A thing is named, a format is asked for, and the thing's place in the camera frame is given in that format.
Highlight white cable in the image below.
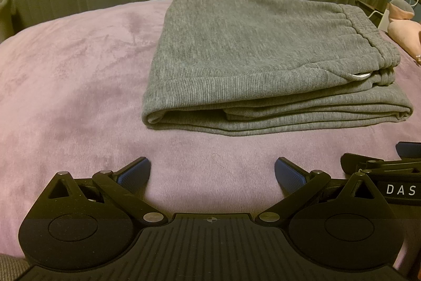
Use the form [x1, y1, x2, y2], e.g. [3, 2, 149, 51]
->
[368, 0, 421, 31]

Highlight pink plush toy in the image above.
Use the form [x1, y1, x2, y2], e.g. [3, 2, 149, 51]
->
[385, 0, 421, 55]

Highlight grey pants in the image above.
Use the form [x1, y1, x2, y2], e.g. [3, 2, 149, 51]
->
[141, 0, 414, 137]

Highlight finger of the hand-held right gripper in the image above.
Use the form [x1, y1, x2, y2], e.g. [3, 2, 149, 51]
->
[340, 152, 421, 174]
[395, 141, 421, 156]

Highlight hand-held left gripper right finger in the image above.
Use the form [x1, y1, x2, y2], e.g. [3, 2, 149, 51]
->
[256, 156, 377, 228]

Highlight grey upholstered chair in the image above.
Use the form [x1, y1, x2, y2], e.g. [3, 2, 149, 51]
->
[0, 0, 14, 40]

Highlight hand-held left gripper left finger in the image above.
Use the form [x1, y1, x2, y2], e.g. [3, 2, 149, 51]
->
[48, 156, 167, 228]

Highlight pink plush blanket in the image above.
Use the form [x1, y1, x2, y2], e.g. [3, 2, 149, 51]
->
[0, 0, 421, 272]

